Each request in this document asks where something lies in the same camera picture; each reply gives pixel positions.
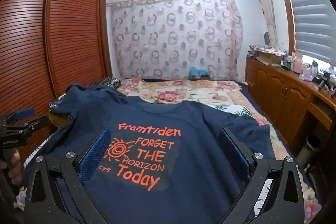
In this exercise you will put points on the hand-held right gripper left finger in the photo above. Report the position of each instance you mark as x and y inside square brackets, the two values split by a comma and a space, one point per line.
[95, 154]

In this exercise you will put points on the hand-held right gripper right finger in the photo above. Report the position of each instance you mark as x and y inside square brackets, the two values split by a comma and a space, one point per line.
[233, 151]

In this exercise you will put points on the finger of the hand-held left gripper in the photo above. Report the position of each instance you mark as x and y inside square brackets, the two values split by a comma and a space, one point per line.
[25, 112]
[39, 121]

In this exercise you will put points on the navy printed t-shirt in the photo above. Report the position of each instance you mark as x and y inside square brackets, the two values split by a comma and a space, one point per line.
[168, 119]

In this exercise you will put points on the person's left hand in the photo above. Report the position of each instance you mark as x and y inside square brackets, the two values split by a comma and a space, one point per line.
[17, 169]

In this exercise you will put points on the navy bed sheet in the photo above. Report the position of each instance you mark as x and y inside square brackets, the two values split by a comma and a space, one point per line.
[242, 88]

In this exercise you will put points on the dark patterned pillow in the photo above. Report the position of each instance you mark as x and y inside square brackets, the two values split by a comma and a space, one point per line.
[107, 81]

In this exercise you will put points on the wooden cabinet counter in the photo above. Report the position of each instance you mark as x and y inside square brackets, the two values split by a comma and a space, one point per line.
[278, 92]

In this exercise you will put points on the grey trash bin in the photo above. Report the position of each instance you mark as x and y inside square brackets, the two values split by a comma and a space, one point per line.
[309, 148]

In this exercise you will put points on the floral blanket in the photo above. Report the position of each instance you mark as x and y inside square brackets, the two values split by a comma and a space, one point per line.
[168, 95]

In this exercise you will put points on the box with blue cloth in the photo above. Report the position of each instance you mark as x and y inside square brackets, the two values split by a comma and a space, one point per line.
[198, 71]

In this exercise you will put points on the dark chair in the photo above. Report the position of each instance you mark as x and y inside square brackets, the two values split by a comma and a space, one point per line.
[320, 182]

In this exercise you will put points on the wooden louvered wardrobe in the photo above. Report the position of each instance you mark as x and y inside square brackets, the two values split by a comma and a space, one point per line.
[65, 29]

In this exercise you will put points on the cardboard box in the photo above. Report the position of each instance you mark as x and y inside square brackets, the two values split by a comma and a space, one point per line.
[270, 57]

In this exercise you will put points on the purple plastic container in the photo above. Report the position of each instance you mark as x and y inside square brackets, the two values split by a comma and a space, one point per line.
[306, 75]

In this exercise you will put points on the pink bottle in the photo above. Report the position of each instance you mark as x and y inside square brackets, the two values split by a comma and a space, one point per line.
[298, 64]

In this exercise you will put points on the white bottle dark cap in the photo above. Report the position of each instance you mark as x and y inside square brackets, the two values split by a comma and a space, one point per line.
[314, 69]

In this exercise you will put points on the black gadget on tripod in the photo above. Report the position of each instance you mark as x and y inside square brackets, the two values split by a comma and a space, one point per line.
[324, 77]

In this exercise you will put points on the small dark fan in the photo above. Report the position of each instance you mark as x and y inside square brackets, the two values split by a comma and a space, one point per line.
[267, 39]

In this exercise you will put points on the circle print sheer curtain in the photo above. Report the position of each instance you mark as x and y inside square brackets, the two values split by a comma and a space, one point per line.
[170, 35]

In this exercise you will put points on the tied floral curtain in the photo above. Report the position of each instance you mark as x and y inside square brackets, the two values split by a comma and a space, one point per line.
[265, 3]

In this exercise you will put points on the grey window blind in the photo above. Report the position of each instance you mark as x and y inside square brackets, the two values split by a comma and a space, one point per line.
[309, 16]

